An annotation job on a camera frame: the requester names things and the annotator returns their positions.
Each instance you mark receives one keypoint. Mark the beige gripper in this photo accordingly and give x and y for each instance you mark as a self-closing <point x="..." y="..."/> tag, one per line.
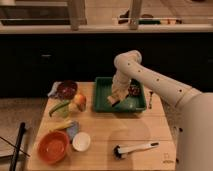
<point x="119" y="93"/>

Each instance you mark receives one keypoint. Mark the tan rectangular eraser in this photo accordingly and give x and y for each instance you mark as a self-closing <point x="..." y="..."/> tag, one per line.
<point x="113" y="100"/>

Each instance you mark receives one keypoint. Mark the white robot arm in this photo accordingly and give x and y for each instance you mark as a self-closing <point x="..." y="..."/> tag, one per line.
<point x="195" y="140"/>

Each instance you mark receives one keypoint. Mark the dark brown pinecone ball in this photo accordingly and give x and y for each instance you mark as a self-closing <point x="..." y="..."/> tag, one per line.
<point x="134" y="90"/>

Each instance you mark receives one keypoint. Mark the green plastic tray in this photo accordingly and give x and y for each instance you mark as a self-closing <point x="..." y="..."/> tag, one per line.
<point x="102" y="89"/>

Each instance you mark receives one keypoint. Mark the small dark fork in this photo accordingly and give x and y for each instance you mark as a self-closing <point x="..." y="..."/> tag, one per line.
<point x="150" y="100"/>

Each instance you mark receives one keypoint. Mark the orange peach fruit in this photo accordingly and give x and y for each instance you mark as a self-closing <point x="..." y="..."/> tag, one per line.
<point x="79" y="99"/>

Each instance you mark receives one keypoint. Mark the dark red bowl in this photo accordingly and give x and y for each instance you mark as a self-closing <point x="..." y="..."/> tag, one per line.
<point x="67" y="89"/>

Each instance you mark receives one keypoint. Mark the green toy vegetable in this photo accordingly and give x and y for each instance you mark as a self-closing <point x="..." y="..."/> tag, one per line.
<point x="61" y="104"/>

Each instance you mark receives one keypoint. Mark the blue grey cloth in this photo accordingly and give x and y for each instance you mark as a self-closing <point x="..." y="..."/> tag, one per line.
<point x="72" y="130"/>

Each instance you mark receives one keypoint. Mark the grey cloth under bowl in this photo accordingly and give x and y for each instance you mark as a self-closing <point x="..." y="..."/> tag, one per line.
<point x="53" y="91"/>

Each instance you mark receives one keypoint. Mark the small white bowl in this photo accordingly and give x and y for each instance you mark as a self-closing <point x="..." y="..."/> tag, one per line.
<point x="81" y="141"/>

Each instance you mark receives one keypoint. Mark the orange plastic bowl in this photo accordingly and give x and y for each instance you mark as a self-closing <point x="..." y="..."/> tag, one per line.
<point x="52" y="147"/>

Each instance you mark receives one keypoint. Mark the black pole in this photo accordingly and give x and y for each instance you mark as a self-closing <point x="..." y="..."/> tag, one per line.
<point x="15" y="155"/>

